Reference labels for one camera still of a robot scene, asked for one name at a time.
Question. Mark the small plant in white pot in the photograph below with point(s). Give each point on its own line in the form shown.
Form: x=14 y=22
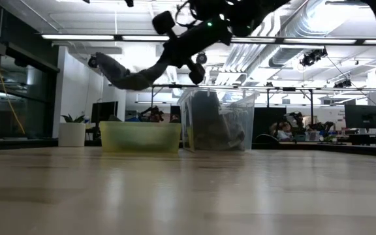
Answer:
x=72 y=134

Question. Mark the background black robot arm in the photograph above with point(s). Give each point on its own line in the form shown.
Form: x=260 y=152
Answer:
x=318 y=125
x=152 y=114

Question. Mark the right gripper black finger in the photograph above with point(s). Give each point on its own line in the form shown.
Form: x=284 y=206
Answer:
x=155 y=71
x=162 y=74

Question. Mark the round black spotlight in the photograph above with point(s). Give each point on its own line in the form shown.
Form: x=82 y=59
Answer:
x=92 y=62
x=201 y=58

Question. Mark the grey denim cap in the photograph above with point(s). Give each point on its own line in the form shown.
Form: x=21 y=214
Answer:
x=119 y=76

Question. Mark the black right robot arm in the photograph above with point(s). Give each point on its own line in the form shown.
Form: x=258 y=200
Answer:
x=201 y=36

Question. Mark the background black overhead frame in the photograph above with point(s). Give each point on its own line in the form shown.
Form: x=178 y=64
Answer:
x=289 y=88

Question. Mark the black computer monitor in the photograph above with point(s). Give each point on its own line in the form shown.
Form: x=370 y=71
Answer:
x=104 y=112
x=363 y=115

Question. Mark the black office chair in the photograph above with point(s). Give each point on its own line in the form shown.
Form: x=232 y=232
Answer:
x=266 y=138

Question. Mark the black partition panel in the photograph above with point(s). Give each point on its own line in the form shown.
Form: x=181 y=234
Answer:
x=268 y=120

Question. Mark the black ceiling camera cluster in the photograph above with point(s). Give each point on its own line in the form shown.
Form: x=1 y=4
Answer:
x=343 y=84
x=313 y=57

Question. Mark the person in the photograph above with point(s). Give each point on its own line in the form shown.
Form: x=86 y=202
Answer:
x=284 y=132

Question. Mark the clear plastic bin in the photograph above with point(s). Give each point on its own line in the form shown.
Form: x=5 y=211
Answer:
x=250 y=124

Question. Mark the silver air duct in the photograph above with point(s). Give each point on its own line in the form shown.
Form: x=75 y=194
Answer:
x=305 y=19

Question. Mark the yellow plastic bin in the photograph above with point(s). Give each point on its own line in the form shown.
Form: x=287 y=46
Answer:
x=139 y=137

